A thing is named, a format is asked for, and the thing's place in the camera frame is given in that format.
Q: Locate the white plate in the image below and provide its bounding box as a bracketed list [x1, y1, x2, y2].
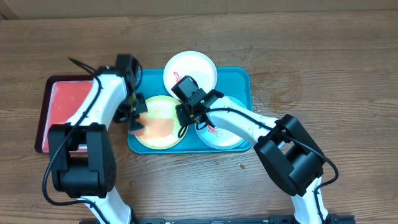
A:
[163, 51, 218, 98]

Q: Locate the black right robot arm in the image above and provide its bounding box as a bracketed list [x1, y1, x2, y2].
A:
[174, 89, 339, 223]

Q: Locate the dark red water tray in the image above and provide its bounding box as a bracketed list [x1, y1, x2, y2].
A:
[34, 75, 93, 153]

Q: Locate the blue plastic tray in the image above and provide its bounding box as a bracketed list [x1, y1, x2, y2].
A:
[127, 67, 252, 154]

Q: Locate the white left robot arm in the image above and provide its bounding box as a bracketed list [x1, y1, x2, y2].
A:
[42, 54, 147, 223]

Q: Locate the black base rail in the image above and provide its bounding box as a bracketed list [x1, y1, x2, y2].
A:
[79, 214, 356, 224]

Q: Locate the yellow-green plate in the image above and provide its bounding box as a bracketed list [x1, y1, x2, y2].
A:
[129, 95, 185, 150]

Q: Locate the light blue plate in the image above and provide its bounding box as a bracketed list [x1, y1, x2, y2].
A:
[194, 95, 249, 151]

